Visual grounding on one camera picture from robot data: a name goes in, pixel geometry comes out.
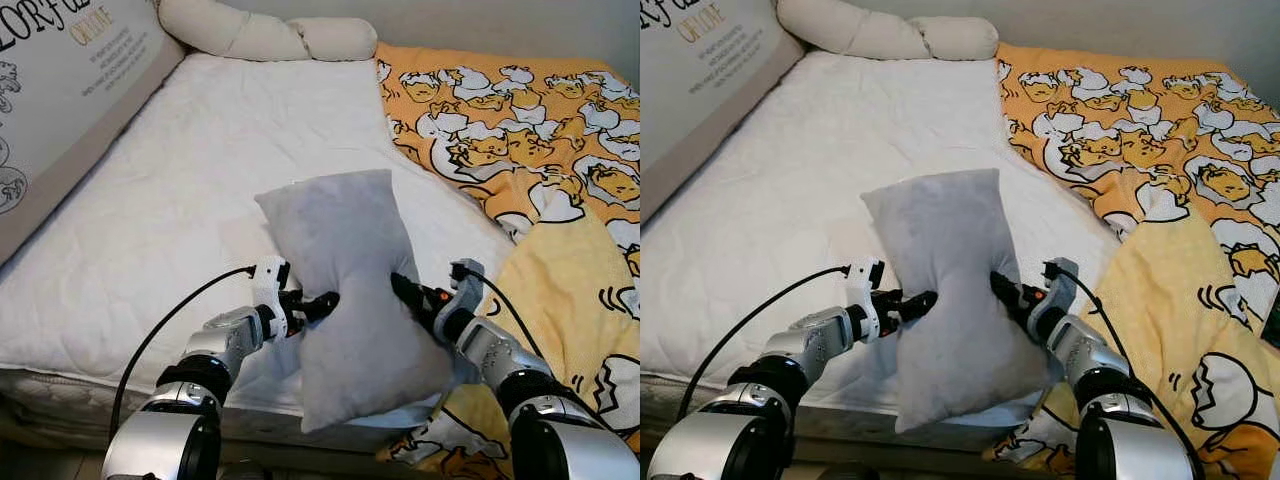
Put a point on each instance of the grey pillow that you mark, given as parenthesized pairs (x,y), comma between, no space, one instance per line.
(940,250)
(340,250)

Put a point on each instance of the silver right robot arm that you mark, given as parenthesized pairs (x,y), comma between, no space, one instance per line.
(1090,350)
(500,350)

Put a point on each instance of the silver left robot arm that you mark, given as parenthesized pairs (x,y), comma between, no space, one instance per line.
(220,340)
(810,345)

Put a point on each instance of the yellow cartoon egg blanket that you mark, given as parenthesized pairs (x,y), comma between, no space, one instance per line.
(1180,290)
(560,290)

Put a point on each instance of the white quilted mattress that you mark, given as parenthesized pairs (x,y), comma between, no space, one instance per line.
(800,180)
(180,180)

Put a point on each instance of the grey bed base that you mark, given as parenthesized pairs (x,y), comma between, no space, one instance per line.
(660,402)
(50,405)

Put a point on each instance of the cream bolster pillow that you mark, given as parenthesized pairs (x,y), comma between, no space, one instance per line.
(880,35)
(260,35)

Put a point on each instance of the grey printed fabric headboard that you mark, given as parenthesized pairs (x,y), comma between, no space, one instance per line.
(60,100)
(700,80)

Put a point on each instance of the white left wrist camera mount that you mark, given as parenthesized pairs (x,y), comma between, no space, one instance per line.
(268,285)
(860,290)

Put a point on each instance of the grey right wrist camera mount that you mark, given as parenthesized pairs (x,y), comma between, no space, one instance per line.
(1060,290)
(468,290)

